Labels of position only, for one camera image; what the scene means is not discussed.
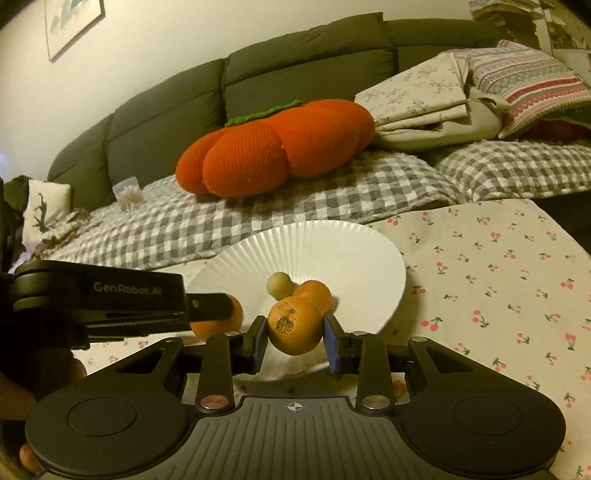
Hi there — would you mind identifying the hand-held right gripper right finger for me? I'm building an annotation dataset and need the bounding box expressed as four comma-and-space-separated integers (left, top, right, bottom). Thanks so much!
323, 314, 493, 415

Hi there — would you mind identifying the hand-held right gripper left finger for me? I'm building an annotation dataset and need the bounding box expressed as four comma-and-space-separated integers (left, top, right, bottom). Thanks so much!
109, 316, 269, 415

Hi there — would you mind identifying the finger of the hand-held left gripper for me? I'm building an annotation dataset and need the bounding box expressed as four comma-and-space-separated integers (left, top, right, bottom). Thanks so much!
186, 292, 236, 324

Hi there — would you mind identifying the smooth orange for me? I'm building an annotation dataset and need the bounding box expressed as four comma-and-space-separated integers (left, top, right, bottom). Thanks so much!
190, 294, 245, 339

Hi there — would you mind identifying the orange with brown scar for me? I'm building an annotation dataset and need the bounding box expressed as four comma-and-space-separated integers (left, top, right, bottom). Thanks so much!
267, 297, 326, 356

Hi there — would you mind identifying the white ribbed plate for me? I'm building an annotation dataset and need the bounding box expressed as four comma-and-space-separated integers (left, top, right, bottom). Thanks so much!
184, 220, 407, 382

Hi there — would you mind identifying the person's left hand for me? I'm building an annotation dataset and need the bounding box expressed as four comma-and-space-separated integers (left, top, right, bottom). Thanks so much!
0, 357, 88, 474

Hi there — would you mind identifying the small pale green fruit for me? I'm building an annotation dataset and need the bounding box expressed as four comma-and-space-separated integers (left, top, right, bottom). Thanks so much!
267, 272, 293, 298

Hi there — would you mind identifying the small flower card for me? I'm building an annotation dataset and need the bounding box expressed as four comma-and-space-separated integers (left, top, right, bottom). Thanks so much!
113, 176, 146, 213

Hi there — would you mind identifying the small white embroidered pillow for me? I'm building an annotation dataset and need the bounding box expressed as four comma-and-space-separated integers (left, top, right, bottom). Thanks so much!
21, 179, 73, 241

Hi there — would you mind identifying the grey checked blanket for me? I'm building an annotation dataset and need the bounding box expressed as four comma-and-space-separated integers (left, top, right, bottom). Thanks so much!
28, 139, 591, 273

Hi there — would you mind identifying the orange pumpkin cushion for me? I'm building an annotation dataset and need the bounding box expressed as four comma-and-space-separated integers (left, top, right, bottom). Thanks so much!
175, 99, 376, 198

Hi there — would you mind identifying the cherry print tablecloth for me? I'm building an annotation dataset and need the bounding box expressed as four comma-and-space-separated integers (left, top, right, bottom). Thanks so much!
74, 198, 591, 480

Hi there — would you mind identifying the dark grey sofa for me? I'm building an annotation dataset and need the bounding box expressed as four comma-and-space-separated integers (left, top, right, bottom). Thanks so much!
47, 12, 591, 234

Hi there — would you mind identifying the grey green folded cloth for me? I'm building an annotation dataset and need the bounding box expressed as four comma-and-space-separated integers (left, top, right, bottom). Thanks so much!
373, 95, 512, 151

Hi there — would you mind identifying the folded floral bedding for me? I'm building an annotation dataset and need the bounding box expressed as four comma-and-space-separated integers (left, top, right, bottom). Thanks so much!
355, 51, 471, 131

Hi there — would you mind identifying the striped patterned pillow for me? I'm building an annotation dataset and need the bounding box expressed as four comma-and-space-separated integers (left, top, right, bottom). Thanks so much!
455, 40, 591, 140

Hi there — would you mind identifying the stack of folded cloths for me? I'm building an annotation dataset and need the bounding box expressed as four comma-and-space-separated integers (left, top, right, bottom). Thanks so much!
468, 0, 555, 47

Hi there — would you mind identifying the framed wall picture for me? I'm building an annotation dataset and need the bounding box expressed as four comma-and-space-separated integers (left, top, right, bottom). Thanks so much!
44, 0, 106, 62

